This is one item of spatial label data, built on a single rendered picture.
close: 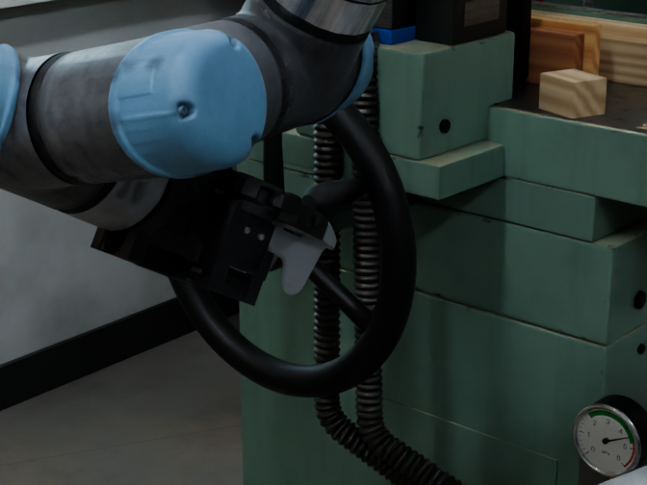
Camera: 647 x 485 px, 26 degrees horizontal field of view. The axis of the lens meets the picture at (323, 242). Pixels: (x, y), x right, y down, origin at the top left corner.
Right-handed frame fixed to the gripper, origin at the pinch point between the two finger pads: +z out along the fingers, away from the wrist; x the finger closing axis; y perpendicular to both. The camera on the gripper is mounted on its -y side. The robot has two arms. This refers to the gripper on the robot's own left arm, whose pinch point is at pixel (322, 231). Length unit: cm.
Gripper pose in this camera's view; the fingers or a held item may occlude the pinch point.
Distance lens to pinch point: 104.7
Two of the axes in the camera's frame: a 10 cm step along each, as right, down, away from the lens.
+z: 5.7, 2.7, 7.8
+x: 7.5, 2.1, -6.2
